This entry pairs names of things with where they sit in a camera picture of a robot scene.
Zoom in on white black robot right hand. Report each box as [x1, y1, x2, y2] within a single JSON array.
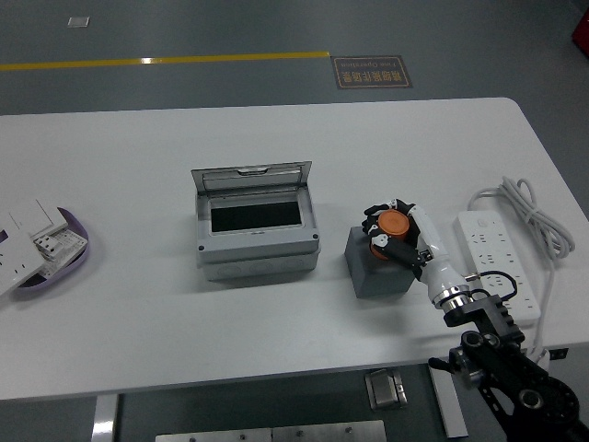
[[361, 197, 470, 308]]

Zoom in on orange cylinder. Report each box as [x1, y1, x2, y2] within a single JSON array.
[[369, 209, 412, 262]]

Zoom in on grey junction box with lid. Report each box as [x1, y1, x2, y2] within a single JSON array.
[[191, 159, 321, 283]]

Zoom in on grey cube with round hole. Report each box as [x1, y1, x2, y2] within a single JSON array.
[[344, 225, 415, 299]]

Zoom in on metal floor socket box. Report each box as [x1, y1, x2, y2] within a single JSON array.
[[365, 367, 409, 411]]

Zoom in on white power strip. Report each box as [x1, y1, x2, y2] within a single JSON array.
[[451, 209, 542, 331]]

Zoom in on white table leg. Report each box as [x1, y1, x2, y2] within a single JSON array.
[[90, 394, 120, 442], [430, 367, 469, 438]]

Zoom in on red object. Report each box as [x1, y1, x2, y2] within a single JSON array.
[[570, 8, 589, 50]]

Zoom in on purple tray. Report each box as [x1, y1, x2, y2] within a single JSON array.
[[8, 205, 90, 301]]

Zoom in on white socket modules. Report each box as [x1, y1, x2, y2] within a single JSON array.
[[29, 229, 88, 277]]

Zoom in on large white socket panel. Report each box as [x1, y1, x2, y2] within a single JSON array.
[[0, 215, 47, 298]]

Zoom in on white power cable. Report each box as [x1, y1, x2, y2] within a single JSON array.
[[468, 176, 576, 365]]

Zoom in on steel base plate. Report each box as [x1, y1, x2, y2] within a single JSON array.
[[155, 419, 387, 442]]

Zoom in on white switch plate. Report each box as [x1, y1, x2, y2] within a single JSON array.
[[7, 198, 68, 240]]

